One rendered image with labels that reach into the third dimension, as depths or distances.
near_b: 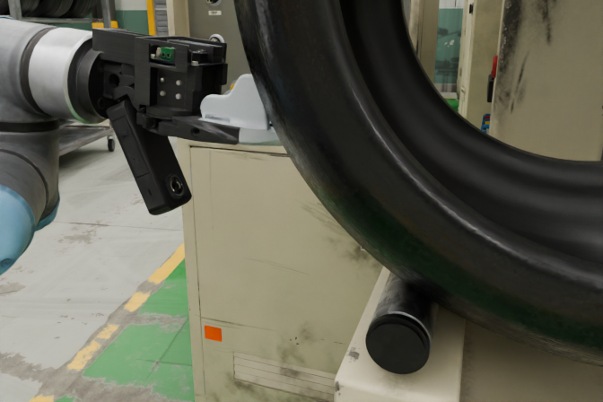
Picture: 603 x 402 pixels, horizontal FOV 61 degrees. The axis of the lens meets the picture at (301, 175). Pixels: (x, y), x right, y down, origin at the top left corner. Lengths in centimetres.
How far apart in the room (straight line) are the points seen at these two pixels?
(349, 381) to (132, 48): 34
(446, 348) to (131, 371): 156
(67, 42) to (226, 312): 94
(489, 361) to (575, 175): 21
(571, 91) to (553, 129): 5
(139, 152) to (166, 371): 144
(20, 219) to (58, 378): 153
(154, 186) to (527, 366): 39
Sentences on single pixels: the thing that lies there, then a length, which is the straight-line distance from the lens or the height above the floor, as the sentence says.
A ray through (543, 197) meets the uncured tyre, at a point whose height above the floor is 94.
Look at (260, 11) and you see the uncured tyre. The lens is 33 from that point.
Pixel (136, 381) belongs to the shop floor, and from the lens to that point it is 187.
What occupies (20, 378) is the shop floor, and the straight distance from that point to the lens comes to 203.
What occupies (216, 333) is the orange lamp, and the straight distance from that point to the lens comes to 139.
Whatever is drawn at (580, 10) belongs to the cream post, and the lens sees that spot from 68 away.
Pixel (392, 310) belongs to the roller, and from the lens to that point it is 37.
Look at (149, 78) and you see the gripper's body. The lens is 47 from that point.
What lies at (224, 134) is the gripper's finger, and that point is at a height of 102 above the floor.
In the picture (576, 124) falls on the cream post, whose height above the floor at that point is 100.
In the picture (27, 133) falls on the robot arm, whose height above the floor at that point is 101.
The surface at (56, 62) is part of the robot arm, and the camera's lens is 52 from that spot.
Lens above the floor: 111
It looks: 16 degrees down
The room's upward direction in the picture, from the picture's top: straight up
